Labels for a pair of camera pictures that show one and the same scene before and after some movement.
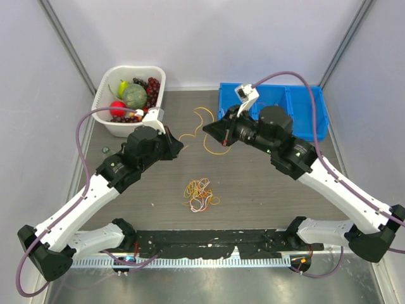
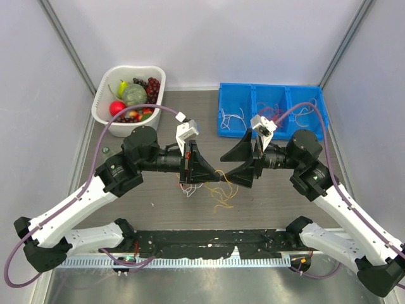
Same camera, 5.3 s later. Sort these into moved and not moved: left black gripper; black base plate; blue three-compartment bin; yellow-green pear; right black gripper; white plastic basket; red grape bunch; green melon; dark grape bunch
Moved: right black gripper; left black gripper
Not moved: red grape bunch; dark grape bunch; white plastic basket; green melon; black base plate; blue three-compartment bin; yellow-green pear
